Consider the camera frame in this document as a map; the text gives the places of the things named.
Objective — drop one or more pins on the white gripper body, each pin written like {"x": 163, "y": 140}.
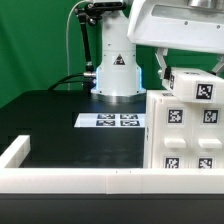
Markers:
{"x": 194, "y": 25}

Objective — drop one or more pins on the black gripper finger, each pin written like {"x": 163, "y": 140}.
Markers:
{"x": 160, "y": 54}
{"x": 219, "y": 67}

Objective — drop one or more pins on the small white tagged block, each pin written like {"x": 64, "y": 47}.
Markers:
{"x": 195, "y": 85}

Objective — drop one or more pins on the white cabinet body box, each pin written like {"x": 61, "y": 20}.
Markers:
{"x": 153, "y": 97}

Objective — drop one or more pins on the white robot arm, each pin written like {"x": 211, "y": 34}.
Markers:
{"x": 132, "y": 85}

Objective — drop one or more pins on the white border fence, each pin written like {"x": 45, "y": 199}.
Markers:
{"x": 16, "y": 179}

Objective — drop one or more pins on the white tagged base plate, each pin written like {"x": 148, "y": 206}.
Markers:
{"x": 110, "y": 120}

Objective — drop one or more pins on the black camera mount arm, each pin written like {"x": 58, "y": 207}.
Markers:
{"x": 86, "y": 36}

